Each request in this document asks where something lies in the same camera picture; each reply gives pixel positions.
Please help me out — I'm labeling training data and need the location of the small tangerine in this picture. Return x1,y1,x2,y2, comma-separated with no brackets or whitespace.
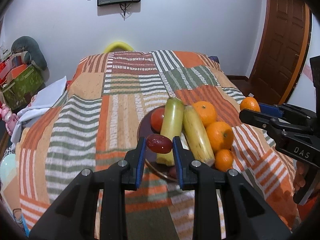
240,96,261,112
214,149,234,172

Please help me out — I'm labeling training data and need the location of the large orange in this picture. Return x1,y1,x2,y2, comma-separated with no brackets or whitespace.
206,121,234,152
193,101,217,128

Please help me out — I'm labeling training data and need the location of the yellow sugarcane piece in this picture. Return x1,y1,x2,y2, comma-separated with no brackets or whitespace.
183,106,215,166

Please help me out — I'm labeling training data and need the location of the green sugarcane piece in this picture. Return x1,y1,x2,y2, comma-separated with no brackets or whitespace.
156,98,184,166

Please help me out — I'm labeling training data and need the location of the red tomato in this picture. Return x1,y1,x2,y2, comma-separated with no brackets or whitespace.
150,107,165,133

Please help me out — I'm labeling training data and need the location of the person right hand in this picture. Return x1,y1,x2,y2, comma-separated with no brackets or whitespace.
293,161,309,191

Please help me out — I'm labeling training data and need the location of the white sliding wardrobe door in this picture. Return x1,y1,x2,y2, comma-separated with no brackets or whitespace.
288,14,320,112

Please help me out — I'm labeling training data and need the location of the wooden door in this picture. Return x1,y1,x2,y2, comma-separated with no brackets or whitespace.
249,0,312,105

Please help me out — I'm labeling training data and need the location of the light green bowl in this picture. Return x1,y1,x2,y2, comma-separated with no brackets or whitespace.
1,154,17,186

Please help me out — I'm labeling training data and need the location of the blue backpack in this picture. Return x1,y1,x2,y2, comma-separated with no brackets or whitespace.
209,56,220,63

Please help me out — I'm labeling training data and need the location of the purple ceramic plate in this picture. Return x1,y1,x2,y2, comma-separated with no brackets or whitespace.
137,104,189,182

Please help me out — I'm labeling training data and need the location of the pink rabbit toy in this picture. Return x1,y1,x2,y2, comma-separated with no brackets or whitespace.
1,103,18,136

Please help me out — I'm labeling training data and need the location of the white cloth pile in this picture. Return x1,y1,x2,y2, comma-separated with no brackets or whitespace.
11,76,67,144

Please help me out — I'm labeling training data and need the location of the green patterned box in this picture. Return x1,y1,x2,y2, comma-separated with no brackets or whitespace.
1,65,44,110

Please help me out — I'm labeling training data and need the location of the grey neck pillow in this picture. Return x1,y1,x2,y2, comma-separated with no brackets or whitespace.
11,36,47,71

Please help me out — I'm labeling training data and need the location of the yellow foam ring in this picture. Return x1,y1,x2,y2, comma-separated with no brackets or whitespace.
103,41,135,54

